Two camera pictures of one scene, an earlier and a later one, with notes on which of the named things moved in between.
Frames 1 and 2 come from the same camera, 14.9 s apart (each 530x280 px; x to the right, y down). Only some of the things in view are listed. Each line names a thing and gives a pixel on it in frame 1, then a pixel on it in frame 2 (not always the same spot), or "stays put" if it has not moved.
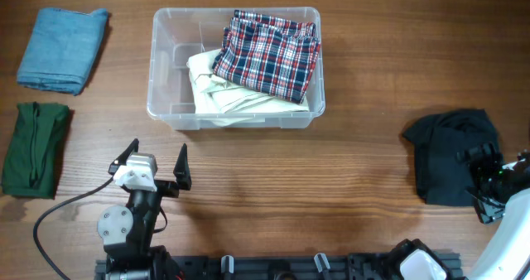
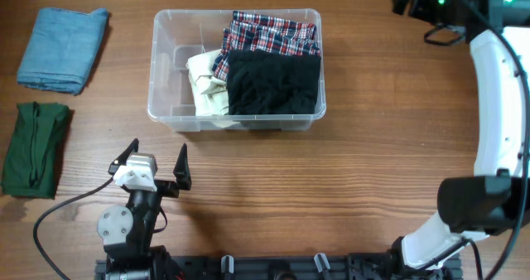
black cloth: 442,178 to 268,83
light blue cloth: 61,50 stays put
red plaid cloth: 271,55 stays put
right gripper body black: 490,187 to 435,6
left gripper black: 183,180 stays put
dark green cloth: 32,152 stays put
